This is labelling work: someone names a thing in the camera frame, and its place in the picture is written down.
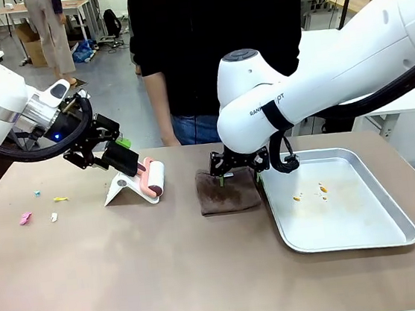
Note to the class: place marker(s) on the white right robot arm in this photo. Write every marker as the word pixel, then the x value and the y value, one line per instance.
pixel 332 66

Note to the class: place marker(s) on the black hoodie torso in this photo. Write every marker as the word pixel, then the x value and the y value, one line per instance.
pixel 216 30

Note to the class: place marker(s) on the pink white lint roller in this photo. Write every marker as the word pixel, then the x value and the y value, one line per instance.
pixel 157 178

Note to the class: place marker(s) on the blue jeans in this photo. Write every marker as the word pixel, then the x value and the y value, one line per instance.
pixel 197 128

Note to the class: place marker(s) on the orange crumb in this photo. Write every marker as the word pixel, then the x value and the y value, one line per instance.
pixel 296 198
pixel 323 188

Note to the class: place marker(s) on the black backpack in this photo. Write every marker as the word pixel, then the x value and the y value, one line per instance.
pixel 112 23

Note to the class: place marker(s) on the light wooden desk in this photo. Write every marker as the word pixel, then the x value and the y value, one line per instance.
pixel 353 2

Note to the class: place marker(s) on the person in beige trousers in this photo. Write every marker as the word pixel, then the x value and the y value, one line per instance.
pixel 53 34

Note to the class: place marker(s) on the brown floor plate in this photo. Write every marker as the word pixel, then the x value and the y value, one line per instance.
pixel 80 81

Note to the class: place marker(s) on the teal paper scrap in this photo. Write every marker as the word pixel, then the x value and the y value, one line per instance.
pixel 37 192

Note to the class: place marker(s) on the cardboard box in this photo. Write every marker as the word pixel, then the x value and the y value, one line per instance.
pixel 32 46

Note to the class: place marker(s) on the wooden top table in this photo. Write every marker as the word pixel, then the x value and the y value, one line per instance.
pixel 78 5

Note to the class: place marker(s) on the person's right hand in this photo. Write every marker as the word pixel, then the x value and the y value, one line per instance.
pixel 170 141

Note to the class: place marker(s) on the white folded roller stand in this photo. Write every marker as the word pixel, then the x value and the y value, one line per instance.
pixel 122 193

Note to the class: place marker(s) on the blue plastic bag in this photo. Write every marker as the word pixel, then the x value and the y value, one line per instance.
pixel 83 51

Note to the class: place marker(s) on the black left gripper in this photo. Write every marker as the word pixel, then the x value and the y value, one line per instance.
pixel 69 130

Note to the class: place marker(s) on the silver metal tray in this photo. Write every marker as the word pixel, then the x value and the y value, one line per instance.
pixel 342 222

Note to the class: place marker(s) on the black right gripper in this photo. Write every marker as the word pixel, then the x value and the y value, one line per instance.
pixel 241 161

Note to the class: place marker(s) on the yellow paper scrap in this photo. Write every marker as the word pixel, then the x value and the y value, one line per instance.
pixel 60 199

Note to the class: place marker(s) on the brown towel cloth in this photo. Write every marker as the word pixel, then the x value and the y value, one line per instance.
pixel 231 198

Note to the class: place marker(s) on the white paper scrap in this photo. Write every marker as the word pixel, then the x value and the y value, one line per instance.
pixel 53 217

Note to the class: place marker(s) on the pink paper scrap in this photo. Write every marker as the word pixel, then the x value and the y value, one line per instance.
pixel 26 218

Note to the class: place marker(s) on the person's right forearm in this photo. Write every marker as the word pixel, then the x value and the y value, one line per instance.
pixel 158 104

